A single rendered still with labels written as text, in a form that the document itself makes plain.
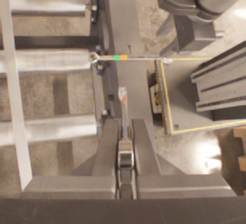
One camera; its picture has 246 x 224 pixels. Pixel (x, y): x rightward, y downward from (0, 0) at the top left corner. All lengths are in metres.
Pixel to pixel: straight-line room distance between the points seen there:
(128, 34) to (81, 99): 1.18
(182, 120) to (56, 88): 1.17
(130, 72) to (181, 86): 1.12
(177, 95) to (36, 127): 1.17
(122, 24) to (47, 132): 0.48
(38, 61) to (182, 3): 0.63
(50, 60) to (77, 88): 0.92
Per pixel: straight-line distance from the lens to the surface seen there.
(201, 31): 0.34
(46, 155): 1.68
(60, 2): 0.93
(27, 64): 0.80
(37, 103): 1.70
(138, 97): 0.50
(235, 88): 1.39
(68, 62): 0.78
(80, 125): 0.72
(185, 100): 1.59
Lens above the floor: 1.63
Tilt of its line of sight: 74 degrees down
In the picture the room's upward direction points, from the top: 56 degrees clockwise
